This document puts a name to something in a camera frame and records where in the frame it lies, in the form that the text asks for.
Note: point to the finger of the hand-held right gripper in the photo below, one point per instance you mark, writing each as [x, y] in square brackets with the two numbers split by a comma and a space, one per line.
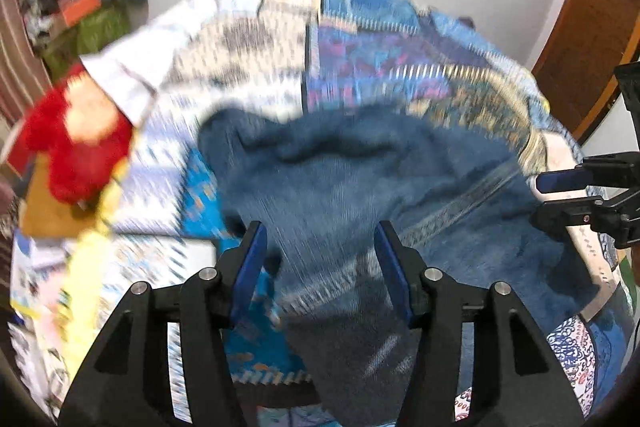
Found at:
[560, 214]
[560, 181]

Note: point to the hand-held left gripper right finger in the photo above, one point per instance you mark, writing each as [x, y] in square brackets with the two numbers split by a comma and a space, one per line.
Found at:
[392, 267]

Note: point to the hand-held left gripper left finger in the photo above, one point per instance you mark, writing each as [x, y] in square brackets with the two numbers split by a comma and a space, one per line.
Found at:
[250, 267]

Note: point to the blue denim jeans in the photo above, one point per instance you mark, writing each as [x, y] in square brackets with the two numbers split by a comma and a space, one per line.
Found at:
[375, 167]

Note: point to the pile of clothes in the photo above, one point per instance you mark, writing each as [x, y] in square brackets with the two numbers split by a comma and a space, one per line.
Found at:
[100, 32]

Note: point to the brown wooden door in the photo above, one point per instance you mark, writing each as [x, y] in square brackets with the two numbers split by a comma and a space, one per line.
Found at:
[585, 32]

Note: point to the white paisley bedsheet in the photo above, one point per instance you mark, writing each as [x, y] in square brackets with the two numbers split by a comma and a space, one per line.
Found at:
[570, 357]

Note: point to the red plush toy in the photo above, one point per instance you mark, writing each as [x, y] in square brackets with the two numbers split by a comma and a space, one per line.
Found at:
[70, 142]

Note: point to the patchwork printed blanket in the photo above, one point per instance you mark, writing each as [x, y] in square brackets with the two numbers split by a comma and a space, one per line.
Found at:
[360, 47]

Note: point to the white pillow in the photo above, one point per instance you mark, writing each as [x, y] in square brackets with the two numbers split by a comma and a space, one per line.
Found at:
[150, 42]

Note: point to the orange box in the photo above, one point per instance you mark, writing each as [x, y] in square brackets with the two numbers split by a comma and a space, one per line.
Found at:
[77, 7]

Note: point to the striped curtain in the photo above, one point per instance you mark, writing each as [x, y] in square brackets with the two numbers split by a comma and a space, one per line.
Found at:
[17, 47]

